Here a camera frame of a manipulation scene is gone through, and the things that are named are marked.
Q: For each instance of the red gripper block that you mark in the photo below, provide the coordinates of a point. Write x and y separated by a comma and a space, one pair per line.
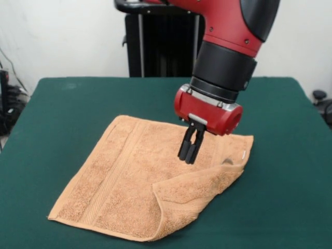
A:
205, 112

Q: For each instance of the tan terry towel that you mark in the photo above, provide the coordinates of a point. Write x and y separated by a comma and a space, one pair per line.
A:
124, 176

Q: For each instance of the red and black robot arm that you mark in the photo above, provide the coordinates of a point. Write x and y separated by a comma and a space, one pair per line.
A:
228, 46

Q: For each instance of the dark green table cloth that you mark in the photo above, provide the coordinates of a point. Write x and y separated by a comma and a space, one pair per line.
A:
272, 207

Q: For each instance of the black chair base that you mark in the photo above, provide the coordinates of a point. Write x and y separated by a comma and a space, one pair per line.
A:
323, 103

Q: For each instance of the black box device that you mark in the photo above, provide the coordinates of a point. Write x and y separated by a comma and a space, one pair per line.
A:
3, 85

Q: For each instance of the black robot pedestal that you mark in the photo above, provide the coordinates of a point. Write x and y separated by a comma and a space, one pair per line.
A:
160, 46

